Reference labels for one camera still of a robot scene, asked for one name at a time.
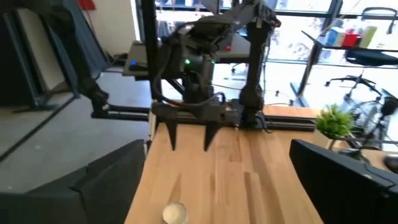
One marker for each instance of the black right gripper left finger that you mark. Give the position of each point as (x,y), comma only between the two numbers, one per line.
(77,199)

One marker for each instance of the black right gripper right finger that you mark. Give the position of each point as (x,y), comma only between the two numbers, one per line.
(351,193)

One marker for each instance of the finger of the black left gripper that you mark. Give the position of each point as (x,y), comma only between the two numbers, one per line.
(172,132)
(211,132)

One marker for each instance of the black metal candlestick holder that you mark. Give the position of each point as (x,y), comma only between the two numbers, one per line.
(392,163)
(353,154)

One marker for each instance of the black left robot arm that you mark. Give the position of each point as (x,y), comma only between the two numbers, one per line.
(255,77)

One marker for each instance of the wooden shelf riser black legs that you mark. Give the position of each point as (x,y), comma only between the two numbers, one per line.
(376,156)

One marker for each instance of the green plant in white pot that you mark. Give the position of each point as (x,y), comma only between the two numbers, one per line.
(334,123)

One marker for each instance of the black floor fan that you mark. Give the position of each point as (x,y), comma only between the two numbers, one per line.
(363,118)

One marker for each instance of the black office chair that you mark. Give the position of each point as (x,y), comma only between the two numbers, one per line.
(357,81)

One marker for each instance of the red box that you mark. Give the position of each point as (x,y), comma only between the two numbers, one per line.
(351,40)

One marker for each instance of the blue white box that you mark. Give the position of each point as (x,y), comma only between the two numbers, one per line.
(335,36)

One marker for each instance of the pale green box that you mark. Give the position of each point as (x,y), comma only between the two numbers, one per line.
(368,36)

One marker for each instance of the black aluminium table frame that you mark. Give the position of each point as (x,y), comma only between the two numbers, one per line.
(289,124)

